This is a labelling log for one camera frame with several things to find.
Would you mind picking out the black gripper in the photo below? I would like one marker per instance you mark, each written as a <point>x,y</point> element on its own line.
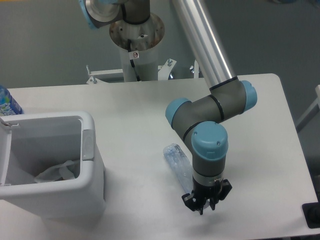
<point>198,199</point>

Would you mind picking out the crushed clear plastic bottle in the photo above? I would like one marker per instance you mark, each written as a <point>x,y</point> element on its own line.
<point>180,165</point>

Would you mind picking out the clear white plastic wrapper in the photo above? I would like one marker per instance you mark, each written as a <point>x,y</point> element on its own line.
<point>68,170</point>

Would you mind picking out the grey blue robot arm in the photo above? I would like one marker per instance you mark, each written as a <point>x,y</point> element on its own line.
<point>198,123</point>

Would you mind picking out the white open trash can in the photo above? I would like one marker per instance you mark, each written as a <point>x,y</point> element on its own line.
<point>31,143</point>

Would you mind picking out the black clamp at table edge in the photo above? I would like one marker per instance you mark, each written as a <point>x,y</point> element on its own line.
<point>311,213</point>

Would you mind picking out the blue labelled bottle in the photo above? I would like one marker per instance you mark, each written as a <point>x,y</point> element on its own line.
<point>8,105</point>

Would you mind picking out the white pedestal foot right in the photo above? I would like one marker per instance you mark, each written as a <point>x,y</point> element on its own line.
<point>195,69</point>

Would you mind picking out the white pedestal foot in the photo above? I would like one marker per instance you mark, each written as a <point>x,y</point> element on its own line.
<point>195,69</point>
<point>165,71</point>
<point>104,76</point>

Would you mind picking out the white pedestal foot middle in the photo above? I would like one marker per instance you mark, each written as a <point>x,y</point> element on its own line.
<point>165,71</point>

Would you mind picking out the white pedestal foot left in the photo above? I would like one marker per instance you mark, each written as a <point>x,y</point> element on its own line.
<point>104,76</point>

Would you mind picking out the white frame at right edge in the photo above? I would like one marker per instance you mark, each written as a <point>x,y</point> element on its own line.
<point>310,112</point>

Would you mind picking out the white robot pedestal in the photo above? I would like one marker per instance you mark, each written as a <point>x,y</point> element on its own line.
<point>138,46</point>

